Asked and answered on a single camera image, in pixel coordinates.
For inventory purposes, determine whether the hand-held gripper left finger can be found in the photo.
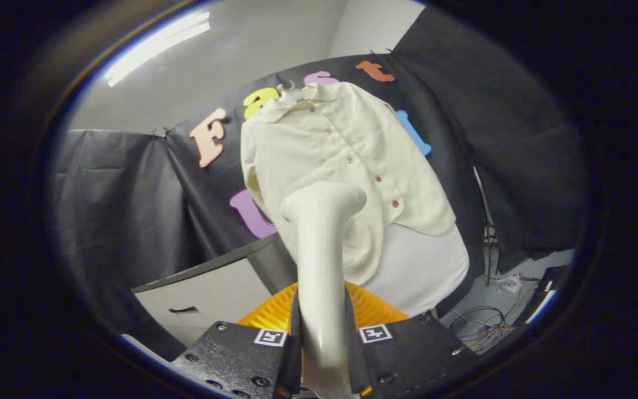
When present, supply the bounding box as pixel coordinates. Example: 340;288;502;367
171;281;302;399

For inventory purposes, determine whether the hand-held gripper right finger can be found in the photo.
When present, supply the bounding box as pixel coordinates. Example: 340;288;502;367
344;280;480;399

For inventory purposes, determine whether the white garment steamer head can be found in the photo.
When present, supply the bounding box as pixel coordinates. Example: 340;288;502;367
280;183;368;397

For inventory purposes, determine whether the cream button-up shirt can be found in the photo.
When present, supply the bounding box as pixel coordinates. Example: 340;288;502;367
240;82;457;286

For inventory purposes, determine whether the grey cabinet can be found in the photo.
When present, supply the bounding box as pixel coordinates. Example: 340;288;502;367
131;233;297;347

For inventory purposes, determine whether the white ironing board pad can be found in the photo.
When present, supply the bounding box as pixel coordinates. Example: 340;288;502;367
361;222;470;318

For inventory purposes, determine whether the white power adapter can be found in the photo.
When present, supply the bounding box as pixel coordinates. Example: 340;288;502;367
497;274;523;297

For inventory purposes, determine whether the black box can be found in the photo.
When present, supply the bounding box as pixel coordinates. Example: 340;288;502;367
538;265;572;294

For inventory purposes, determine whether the black backdrop cloth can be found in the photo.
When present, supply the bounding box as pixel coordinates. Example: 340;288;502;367
50;6;588;361

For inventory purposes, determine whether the tangle of thin cables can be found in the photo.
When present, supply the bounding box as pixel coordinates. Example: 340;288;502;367
446;305;513;352

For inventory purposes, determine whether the hanging black cable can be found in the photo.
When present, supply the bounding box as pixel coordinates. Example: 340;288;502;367
482;219;500;286

